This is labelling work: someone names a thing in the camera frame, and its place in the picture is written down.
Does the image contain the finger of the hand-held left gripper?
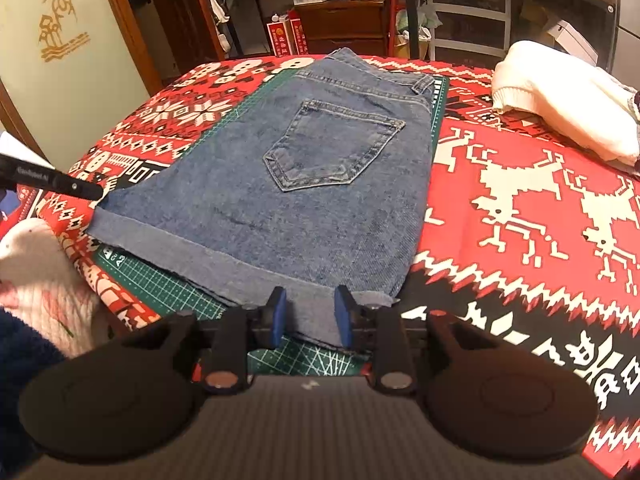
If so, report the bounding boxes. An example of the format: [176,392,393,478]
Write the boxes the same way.
[47,170,107,202]

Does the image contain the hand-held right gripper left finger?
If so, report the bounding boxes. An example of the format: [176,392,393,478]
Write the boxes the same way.
[145,286,288,395]

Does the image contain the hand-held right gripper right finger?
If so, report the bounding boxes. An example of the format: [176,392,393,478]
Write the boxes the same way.
[334,285,481,395]

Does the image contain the blue denim shorts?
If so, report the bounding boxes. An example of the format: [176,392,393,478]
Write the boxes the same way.
[87,47,435,348]

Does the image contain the green cutting mat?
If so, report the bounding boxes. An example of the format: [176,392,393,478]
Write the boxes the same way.
[95,67,451,377]

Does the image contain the wooden door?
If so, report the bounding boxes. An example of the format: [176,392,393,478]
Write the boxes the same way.
[95,0,226,96]

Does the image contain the white hanging cloth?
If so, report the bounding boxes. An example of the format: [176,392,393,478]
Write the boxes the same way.
[206,0,232,53]

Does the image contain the red printed carton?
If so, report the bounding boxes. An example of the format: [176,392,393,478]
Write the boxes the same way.
[266,17,291,58]
[287,10,308,56]

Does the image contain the red patterned blanket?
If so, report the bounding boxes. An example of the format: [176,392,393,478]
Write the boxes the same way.
[37,52,640,480]

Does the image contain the wooden drawer cabinet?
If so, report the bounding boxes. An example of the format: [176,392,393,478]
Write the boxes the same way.
[295,0,391,56]

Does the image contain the pale green plastic bag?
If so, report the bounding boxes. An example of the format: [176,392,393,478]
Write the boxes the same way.
[395,6,442,45]

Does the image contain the white knit sweater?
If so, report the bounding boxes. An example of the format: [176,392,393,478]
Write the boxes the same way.
[491,40,640,163]

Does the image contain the white plastic drawer unit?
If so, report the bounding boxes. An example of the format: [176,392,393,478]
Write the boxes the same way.
[422,0,512,61]

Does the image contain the brown cardboard box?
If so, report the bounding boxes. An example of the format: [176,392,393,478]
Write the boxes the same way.
[517,0,553,36]

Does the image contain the white open box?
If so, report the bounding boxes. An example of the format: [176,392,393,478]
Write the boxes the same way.
[542,20,598,66]

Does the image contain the grey refrigerator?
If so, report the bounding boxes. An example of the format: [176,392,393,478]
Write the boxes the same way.
[612,0,640,91]

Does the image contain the red mop handle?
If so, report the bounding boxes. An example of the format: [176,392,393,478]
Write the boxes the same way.
[385,0,401,57]

